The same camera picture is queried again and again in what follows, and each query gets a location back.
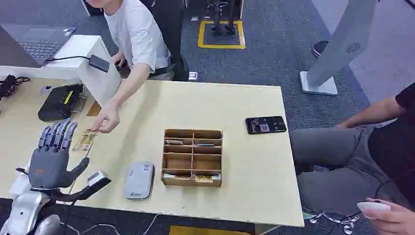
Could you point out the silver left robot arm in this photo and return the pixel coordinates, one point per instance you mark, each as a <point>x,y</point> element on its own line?
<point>24,211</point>

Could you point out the chrome chair base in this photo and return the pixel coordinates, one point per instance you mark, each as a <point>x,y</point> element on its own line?
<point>343,222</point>

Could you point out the person in white top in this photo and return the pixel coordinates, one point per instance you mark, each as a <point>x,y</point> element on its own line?
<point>139,35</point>

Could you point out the dark round floor object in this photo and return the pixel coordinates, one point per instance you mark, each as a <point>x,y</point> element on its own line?
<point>319,48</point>

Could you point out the silver floor socket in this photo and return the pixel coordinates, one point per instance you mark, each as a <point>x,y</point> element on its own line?
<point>193,76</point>

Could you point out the grey laptop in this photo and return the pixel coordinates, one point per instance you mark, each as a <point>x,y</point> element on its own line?
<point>35,45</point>

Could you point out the person's left hand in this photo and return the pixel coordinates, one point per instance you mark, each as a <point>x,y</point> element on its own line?
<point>107,118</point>

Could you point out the white card in box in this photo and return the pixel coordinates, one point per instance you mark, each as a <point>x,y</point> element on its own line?
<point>176,177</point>

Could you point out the white side desk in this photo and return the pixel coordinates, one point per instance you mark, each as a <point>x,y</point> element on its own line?
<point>90,74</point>

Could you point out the seated person's hand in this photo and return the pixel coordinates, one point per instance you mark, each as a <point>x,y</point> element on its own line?
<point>397,220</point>

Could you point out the yellow floor tape square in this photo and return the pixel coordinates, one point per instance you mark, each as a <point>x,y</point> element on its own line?
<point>202,34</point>

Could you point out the grey card reader device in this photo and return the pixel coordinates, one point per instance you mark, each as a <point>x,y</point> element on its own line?
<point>139,180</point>

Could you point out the person's right hand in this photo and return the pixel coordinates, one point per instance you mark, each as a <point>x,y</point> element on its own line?
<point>118,60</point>

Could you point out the white handheld controller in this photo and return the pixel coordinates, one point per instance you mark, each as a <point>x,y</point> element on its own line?
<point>373,208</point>

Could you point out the black smartphone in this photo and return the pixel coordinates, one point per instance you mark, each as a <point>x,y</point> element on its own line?
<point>266,125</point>

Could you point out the dark card in box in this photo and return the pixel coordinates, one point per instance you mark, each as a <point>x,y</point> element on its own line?
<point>204,145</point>

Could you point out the person in dark top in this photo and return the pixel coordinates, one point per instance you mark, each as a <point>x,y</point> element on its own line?
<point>343,162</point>

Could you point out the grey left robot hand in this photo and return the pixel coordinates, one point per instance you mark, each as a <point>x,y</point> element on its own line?
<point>48,165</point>

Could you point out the black box device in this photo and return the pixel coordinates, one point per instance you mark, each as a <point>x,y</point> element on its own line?
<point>58,103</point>

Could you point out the wooden compartment card box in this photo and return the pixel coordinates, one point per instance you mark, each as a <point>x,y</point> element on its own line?
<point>193,159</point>

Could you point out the grey floor stand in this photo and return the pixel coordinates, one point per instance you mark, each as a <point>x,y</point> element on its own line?
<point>337,45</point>

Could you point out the black power adapter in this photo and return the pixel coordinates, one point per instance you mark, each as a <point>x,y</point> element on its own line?
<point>99,63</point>

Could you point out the gold printed card in box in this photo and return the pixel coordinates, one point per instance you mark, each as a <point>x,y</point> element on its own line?
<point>204,178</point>

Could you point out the pale card in box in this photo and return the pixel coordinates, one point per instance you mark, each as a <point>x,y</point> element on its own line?
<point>174,142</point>

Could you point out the black robot legs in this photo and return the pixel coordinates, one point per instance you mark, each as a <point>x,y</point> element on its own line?
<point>223,16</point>

